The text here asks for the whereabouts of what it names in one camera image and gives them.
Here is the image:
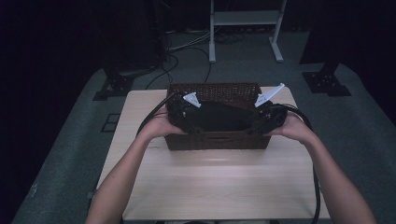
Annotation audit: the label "black floor cable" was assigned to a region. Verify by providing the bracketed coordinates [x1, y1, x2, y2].
[144, 46, 213, 91]

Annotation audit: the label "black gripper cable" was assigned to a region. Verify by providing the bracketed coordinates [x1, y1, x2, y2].
[135, 91, 179, 137]
[273, 103, 322, 224]

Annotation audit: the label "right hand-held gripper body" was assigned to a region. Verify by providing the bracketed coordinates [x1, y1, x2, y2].
[254, 82, 289, 133]

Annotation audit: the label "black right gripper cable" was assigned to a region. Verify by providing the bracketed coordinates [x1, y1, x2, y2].
[273, 103, 322, 224]

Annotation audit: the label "black stand base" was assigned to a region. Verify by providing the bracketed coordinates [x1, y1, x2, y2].
[92, 66, 135, 102]
[302, 62, 353, 98]

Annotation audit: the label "brown wicker basket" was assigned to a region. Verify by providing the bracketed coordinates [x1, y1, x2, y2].
[163, 81, 272, 151]

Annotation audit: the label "person's right hand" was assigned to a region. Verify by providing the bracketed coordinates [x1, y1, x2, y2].
[265, 111, 316, 146]

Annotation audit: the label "black cloth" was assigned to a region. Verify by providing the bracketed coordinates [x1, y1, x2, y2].
[190, 100, 260, 133]

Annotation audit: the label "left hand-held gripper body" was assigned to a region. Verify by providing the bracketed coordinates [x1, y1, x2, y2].
[169, 91, 203, 127]

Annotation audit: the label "grey floor cables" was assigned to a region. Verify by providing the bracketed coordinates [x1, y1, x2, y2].
[167, 29, 213, 53]

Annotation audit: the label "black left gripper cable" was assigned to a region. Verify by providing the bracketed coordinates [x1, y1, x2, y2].
[135, 91, 179, 137]

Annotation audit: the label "white metal table frame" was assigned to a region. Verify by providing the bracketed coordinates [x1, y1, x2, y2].
[208, 0, 288, 64]

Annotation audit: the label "person's left hand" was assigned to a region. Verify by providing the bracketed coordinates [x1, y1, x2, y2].
[141, 107, 188, 141]

